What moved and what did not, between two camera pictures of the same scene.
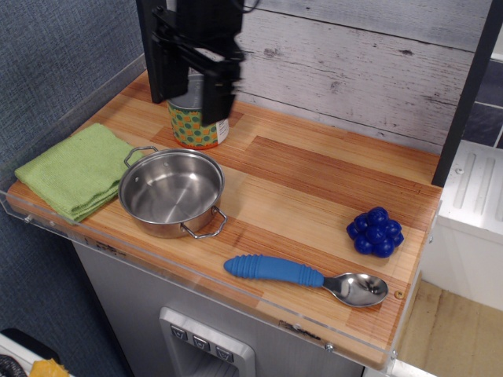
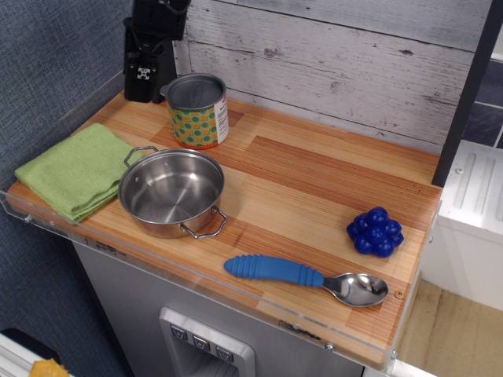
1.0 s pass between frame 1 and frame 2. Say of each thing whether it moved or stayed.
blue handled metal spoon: stayed
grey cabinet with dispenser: stayed
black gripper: moved
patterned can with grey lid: stayed
